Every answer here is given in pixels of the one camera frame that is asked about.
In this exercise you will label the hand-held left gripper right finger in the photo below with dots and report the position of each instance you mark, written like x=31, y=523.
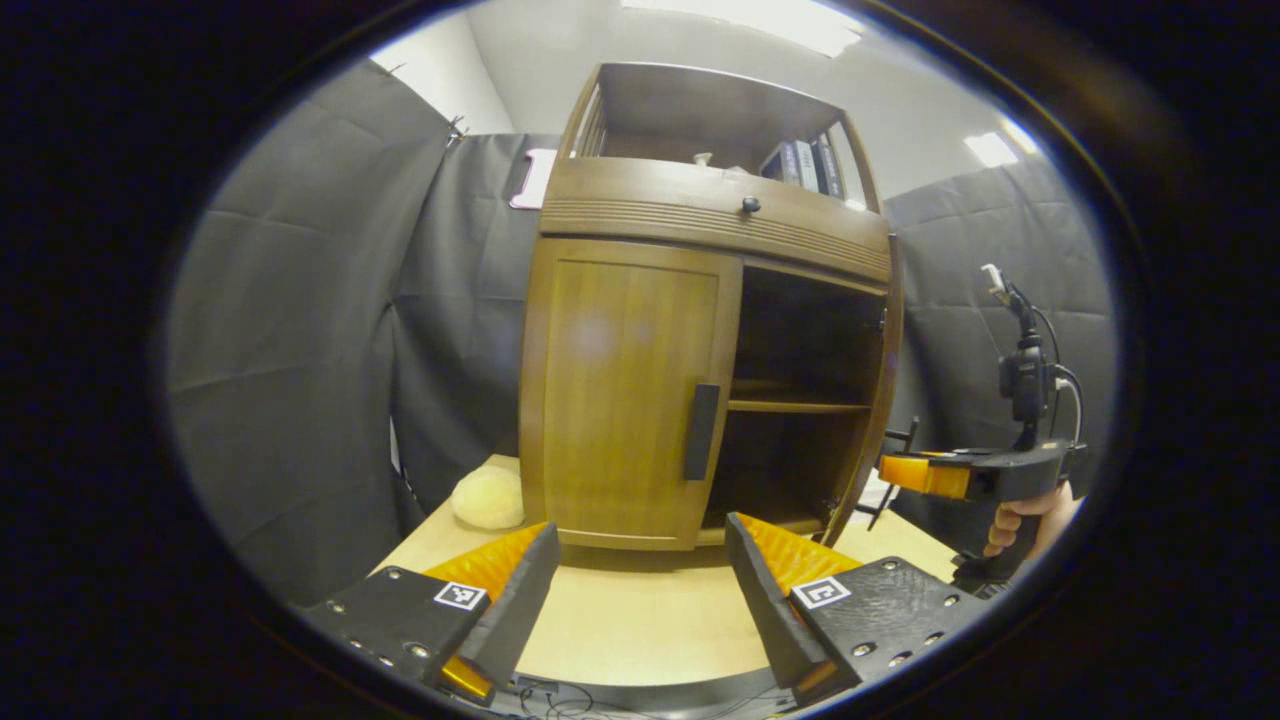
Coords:
x=770, y=610

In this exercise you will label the beige round plush ball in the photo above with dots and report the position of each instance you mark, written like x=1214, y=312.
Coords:
x=487, y=497

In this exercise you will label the small ceiling light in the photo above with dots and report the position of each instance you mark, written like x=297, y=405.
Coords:
x=990, y=149

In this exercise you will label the black backdrop cloth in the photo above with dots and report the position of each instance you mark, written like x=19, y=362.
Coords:
x=300, y=300

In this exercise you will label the large ceiling light panel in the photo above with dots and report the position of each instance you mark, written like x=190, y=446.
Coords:
x=760, y=22

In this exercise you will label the wooden double-door shoe cabinet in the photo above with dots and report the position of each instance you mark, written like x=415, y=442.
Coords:
x=700, y=110

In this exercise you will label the grey hardcover book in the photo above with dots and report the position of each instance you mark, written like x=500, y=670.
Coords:
x=806, y=165

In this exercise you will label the dark hardcover book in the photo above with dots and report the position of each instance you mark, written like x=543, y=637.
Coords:
x=828, y=165
x=783, y=162

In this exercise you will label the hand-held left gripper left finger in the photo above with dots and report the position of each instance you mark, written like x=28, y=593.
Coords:
x=520, y=610

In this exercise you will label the wooden cabinet door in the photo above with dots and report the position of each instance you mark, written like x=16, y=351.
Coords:
x=886, y=370
x=620, y=400

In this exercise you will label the wooden inner shelf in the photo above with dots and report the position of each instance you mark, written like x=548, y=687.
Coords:
x=800, y=406

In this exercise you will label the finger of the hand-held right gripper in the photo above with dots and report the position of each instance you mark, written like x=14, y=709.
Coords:
x=925, y=475

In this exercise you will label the wooden cabinet drawer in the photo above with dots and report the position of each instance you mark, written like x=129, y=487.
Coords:
x=650, y=205

